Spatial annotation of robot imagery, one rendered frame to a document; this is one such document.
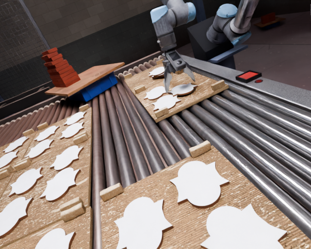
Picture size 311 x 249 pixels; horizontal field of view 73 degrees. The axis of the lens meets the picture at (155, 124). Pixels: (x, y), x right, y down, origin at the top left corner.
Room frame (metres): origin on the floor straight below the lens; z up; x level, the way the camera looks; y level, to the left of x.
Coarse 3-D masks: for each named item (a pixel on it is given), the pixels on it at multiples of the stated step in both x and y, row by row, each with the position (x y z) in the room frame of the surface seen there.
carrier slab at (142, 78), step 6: (156, 66) 1.58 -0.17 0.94; (162, 66) 1.51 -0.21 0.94; (144, 72) 1.55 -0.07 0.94; (132, 78) 1.52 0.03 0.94; (138, 78) 1.46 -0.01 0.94; (144, 78) 1.40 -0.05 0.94; (150, 78) 1.35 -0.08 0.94; (162, 78) 1.25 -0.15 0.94; (132, 84) 1.37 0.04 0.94; (138, 84) 1.32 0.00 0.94; (144, 84) 1.27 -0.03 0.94; (150, 84) 1.22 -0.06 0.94; (132, 90) 1.25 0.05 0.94
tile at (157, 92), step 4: (156, 88) 1.09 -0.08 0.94; (160, 88) 1.06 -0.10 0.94; (164, 88) 1.04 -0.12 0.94; (148, 92) 1.08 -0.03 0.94; (152, 92) 1.06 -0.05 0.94; (156, 92) 1.03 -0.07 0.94; (160, 92) 1.01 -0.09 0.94; (164, 92) 0.99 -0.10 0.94; (148, 96) 1.02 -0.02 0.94; (152, 96) 1.00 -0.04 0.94; (156, 96) 0.98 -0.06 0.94; (160, 96) 0.97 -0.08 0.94
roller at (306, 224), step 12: (192, 120) 0.68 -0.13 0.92; (204, 132) 0.58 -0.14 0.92; (216, 144) 0.50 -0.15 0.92; (228, 144) 0.48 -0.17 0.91; (228, 156) 0.43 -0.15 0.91; (240, 156) 0.41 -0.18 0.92; (240, 168) 0.38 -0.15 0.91; (252, 168) 0.36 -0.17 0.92; (252, 180) 0.33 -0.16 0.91; (264, 180) 0.31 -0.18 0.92; (264, 192) 0.29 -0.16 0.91; (276, 192) 0.28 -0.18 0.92; (276, 204) 0.26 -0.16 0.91; (288, 204) 0.24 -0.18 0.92; (288, 216) 0.23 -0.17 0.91; (300, 216) 0.22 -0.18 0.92; (300, 228) 0.20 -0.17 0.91
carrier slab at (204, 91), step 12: (156, 84) 1.18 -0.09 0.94; (180, 84) 1.03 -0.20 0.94; (192, 84) 0.96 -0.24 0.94; (204, 84) 0.91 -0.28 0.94; (144, 96) 1.07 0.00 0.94; (180, 96) 0.89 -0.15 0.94; (192, 96) 0.84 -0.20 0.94; (204, 96) 0.79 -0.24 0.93; (180, 108) 0.78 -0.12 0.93; (156, 120) 0.77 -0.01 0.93
